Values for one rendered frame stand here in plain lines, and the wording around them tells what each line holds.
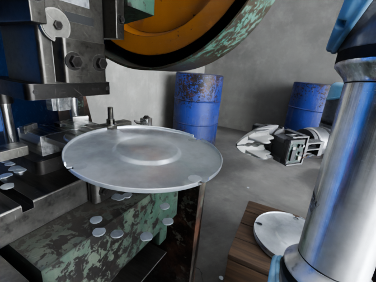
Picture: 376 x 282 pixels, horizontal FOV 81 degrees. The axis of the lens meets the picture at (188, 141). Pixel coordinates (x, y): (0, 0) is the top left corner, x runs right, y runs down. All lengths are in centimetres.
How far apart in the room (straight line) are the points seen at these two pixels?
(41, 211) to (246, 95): 348
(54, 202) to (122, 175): 19
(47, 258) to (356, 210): 43
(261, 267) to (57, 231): 62
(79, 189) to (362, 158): 48
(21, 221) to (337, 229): 47
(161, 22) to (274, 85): 295
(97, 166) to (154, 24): 61
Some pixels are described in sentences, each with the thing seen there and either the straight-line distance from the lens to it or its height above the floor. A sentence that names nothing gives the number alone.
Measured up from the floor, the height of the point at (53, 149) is 74.
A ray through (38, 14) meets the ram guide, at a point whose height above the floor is 100.
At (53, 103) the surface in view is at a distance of 59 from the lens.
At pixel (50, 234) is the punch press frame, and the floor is 64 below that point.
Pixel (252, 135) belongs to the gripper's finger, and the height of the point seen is 80.
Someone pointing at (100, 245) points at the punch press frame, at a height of 61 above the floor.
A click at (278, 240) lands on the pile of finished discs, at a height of 37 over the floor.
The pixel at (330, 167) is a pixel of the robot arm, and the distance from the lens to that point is 32.
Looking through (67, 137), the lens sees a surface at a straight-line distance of 52.
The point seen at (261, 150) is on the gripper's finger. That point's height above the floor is 76.
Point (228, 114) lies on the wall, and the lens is 386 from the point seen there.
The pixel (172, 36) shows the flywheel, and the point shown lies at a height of 103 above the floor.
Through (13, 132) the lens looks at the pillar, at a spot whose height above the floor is 77.
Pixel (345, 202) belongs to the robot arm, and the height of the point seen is 81.
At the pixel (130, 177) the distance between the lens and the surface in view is 34.
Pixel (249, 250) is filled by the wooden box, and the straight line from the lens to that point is 89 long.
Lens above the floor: 94
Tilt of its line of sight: 19 degrees down
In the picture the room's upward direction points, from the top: 5 degrees clockwise
